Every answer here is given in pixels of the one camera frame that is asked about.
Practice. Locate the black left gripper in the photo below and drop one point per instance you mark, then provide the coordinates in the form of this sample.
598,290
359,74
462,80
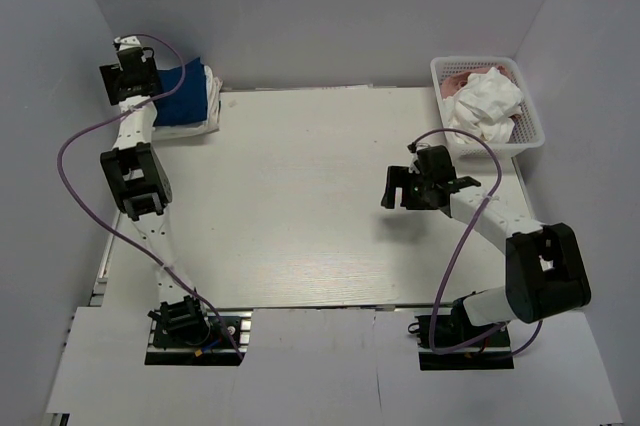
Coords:
113,75

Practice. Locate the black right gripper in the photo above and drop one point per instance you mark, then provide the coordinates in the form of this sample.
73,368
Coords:
401,177

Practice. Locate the blue Mickey print t-shirt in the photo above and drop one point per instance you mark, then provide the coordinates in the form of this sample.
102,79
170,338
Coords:
189,104

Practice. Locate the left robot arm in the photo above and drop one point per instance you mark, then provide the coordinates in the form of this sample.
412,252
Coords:
136,178

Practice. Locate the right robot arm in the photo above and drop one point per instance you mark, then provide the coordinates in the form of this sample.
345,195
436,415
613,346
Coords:
544,270

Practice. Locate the folded white t-shirt stack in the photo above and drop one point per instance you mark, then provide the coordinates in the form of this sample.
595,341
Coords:
211,124

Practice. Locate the crumpled white t-shirt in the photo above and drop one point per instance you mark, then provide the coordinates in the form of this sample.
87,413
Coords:
491,120

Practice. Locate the pink t-shirt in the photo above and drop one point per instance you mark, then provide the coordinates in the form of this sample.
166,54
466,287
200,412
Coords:
484,82

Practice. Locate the white plastic basket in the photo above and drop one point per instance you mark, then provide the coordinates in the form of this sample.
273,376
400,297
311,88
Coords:
527,132

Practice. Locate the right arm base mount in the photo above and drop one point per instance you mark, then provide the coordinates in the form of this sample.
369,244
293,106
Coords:
452,327

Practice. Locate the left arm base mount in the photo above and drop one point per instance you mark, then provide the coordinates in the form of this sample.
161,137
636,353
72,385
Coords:
186,333

